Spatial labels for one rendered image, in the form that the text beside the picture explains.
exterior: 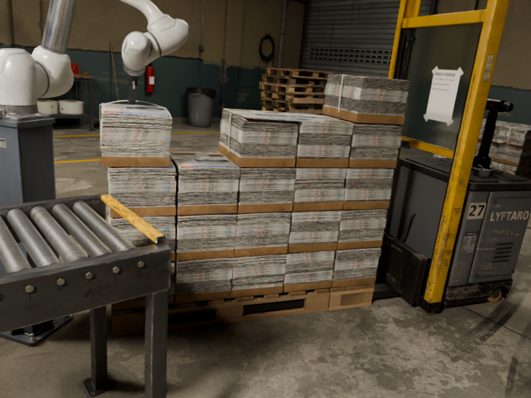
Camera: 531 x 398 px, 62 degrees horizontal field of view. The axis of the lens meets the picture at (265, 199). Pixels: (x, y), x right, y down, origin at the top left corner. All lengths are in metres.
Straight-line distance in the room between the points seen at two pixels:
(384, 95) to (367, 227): 0.71
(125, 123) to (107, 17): 7.02
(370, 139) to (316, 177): 0.34
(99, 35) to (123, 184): 6.96
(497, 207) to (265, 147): 1.41
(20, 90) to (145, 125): 0.50
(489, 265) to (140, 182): 2.06
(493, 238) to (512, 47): 5.83
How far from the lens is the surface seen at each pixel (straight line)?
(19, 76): 2.04
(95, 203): 1.65
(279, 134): 2.10
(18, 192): 2.08
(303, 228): 2.29
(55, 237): 1.34
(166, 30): 1.85
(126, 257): 1.18
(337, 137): 2.23
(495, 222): 2.85
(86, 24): 8.76
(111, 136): 1.94
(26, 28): 8.42
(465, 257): 2.79
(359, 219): 2.43
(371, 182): 2.40
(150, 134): 1.95
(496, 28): 2.48
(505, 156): 6.44
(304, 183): 2.21
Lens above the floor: 1.29
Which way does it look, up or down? 17 degrees down
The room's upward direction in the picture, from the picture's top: 5 degrees clockwise
